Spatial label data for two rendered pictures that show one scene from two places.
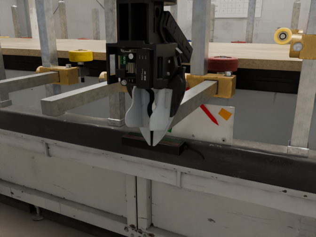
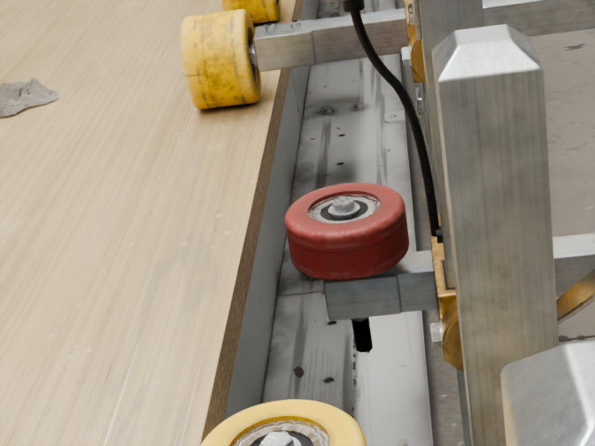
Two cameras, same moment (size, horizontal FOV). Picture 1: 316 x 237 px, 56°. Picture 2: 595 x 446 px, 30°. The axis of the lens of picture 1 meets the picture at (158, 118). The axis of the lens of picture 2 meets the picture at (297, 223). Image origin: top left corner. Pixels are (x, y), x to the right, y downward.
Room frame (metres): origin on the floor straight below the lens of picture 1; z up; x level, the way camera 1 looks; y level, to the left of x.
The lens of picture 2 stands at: (1.04, 0.45, 1.22)
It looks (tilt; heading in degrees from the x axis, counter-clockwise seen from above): 26 degrees down; 252
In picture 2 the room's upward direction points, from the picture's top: 10 degrees counter-clockwise
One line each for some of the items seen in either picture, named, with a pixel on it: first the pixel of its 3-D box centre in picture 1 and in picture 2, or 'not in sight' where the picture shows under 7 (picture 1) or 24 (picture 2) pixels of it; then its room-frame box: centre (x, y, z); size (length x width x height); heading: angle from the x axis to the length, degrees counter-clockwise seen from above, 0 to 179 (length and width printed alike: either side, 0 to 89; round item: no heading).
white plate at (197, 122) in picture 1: (183, 120); not in sight; (0.74, -0.07, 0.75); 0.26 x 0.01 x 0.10; 65
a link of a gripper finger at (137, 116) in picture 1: (138, 117); not in sight; (0.41, 0.03, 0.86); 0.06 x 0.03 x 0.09; 154
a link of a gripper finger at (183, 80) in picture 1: (168, 86); not in sight; (0.41, -0.01, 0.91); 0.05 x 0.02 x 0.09; 64
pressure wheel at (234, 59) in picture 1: (221, 76); (353, 276); (0.80, -0.17, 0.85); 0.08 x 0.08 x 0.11
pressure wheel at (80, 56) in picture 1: (81, 66); not in sight; (1.04, 0.27, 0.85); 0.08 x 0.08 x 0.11
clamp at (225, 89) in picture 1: (207, 84); (469, 288); (0.74, -0.13, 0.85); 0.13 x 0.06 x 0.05; 65
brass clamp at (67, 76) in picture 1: (56, 75); not in sight; (0.95, 0.33, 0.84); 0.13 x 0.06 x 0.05; 65
